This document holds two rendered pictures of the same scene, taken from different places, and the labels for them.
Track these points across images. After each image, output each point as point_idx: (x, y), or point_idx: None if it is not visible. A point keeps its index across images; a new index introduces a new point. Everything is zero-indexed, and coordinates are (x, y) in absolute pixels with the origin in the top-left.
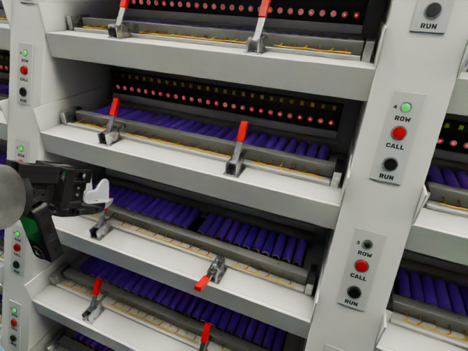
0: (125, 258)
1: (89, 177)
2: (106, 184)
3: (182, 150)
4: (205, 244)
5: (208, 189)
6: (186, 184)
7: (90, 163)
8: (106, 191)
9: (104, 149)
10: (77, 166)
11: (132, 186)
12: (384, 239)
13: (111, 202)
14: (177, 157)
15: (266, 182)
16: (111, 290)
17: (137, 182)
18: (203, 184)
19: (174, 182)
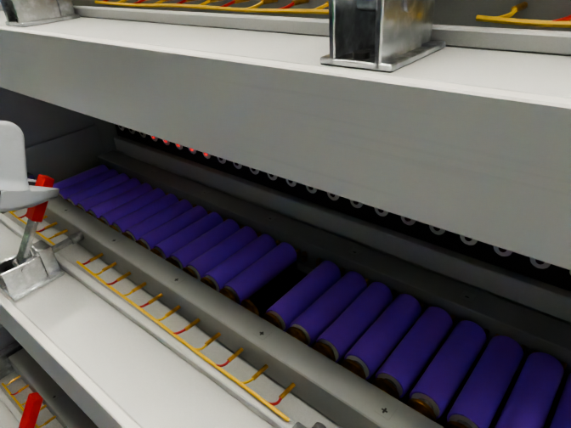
0: (50, 361)
1: None
2: (13, 140)
3: (211, 17)
4: (276, 363)
5: (263, 144)
6: (195, 126)
7: (5, 87)
8: (15, 161)
9: (8, 33)
10: (47, 124)
11: (153, 177)
12: None
13: (36, 195)
14: (183, 34)
15: (562, 86)
16: (76, 426)
17: (168, 167)
18: (245, 122)
19: (161, 122)
